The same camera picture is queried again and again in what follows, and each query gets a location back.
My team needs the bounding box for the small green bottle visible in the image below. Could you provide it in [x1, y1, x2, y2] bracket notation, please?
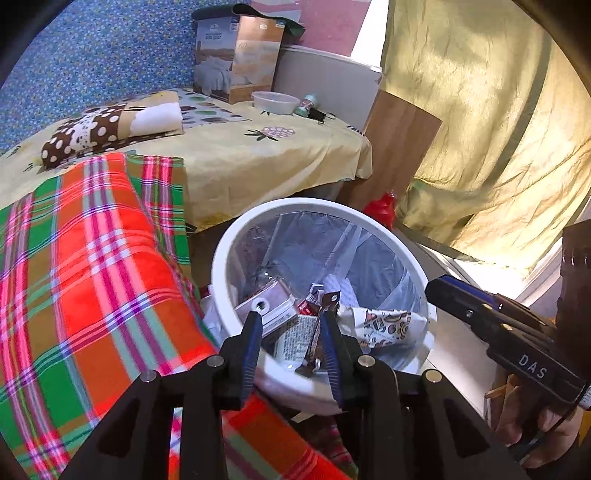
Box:
[295, 93, 318, 118]

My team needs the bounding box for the large white foam net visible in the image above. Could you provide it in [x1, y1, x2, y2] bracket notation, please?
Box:
[321, 272, 358, 308]

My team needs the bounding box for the red green plaid blanket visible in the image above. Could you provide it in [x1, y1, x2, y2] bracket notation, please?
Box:
[0, 152, 352, 480]

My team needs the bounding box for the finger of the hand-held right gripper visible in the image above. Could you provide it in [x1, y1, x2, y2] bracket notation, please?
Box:
[425, 278, 556, 352]
[438, 275, 558, 341]

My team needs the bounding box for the white panel cabinet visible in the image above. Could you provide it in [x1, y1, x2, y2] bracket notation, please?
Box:
[272, 45, 384, 134]

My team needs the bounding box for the brown snack wrapper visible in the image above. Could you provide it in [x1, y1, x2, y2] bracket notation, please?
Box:
[295, 291, 342, 377]

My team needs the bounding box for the boxed quilt packaging bag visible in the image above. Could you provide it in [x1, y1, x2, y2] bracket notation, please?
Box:
[191, 4, 306, 104]

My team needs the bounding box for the brown polka dot pillow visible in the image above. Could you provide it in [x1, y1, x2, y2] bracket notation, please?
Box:
[41, 102, 185, 169]

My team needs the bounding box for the person's right hand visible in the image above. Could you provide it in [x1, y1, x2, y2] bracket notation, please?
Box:
[496, 387, 585, 470]

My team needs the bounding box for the yellow curtain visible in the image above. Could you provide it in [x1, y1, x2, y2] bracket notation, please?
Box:
[381, 0, 591, 278]

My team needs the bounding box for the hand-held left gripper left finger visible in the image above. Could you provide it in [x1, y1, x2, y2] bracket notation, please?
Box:
[60, 310, 264, 480]

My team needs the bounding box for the white round waste bin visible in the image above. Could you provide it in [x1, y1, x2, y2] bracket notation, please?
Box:
[211, 198, 438, 415]

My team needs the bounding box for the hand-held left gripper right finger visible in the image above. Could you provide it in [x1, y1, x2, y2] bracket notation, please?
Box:
[318, 311, 527, 480]

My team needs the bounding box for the wooden board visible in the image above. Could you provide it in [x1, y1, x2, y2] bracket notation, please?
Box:
[348, 89, 443, 222]

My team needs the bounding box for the red plastic bag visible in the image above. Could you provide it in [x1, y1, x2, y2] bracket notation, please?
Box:
[364, 191, 398, 230]

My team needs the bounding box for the clear plastic bowl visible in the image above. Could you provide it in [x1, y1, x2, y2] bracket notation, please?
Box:
[252, 91, 300, 115]

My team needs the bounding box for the blue floral headboard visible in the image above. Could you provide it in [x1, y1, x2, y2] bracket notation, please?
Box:
[0, 0, 259, 155]

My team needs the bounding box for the yellow printed bedsheet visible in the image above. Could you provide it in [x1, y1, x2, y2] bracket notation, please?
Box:
[0, 88, 374, 232]

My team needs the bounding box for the pink drink carton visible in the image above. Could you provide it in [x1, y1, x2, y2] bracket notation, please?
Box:
[233, 277, 324, 372]

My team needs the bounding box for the patterned paper wrapper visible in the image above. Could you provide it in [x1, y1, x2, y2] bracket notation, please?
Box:
[336, 307, 426, 350]

